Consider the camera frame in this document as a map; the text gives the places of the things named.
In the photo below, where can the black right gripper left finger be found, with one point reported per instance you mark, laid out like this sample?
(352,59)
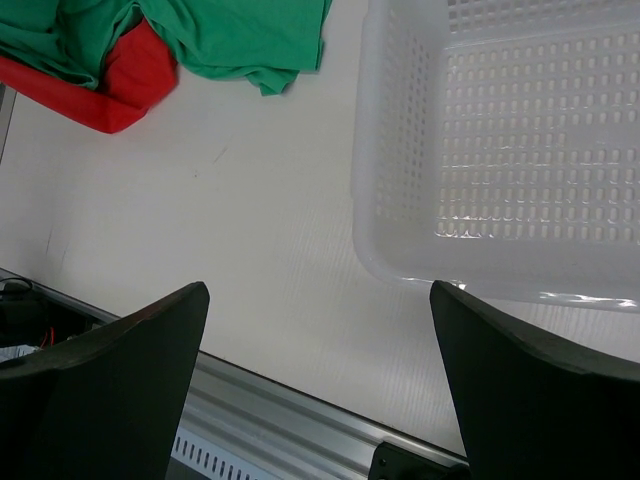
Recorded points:
(107,403)

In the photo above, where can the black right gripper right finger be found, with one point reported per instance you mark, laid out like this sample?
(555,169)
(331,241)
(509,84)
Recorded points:
(531,404)

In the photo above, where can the green tank top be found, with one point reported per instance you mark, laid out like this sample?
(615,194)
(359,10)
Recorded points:
(267,42)

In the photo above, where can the red tank top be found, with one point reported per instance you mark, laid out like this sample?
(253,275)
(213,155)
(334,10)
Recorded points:
(140,71)

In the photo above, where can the white plastic basket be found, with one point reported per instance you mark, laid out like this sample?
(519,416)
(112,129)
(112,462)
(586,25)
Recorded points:
(496,147)

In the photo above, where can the white slotted cable duct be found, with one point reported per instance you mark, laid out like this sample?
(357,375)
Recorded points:
(211,460)

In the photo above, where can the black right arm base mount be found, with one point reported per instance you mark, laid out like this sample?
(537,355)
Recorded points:
(390,462)

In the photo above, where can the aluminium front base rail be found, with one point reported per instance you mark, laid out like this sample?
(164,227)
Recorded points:
(287,434)

